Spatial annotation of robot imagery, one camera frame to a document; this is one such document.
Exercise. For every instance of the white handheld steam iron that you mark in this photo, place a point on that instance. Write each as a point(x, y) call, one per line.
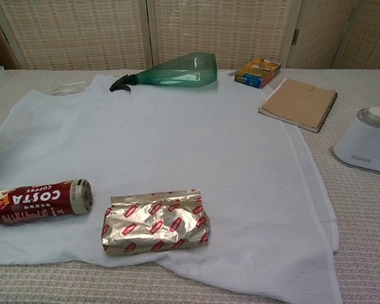
point(358, 142)

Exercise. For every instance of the white cloth towel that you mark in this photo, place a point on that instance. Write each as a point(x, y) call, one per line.
point(177, 142)

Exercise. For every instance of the green plastic spray bottle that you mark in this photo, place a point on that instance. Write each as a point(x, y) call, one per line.
point(177, 76)

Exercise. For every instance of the gold foil snack bag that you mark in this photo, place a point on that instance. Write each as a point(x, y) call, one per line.
point(155, 221)

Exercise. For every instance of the colourful small cardboard box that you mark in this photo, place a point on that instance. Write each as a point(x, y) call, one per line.
point(256, 74)

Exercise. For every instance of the brown spiral notebook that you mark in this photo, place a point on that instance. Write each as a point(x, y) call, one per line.
point(301, 101)

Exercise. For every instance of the clear plastic wrapper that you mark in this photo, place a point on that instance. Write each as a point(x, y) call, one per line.
point(68, 88)

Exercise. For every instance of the woven beige folding screen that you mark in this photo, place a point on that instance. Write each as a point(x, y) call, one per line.
point(82, 31)

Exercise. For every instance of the red Costa coffee bottle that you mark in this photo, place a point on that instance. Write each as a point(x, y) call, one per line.
point(35, 202)

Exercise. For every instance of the beige patterned tablecloth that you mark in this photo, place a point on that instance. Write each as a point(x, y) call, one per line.
point(367, 221)

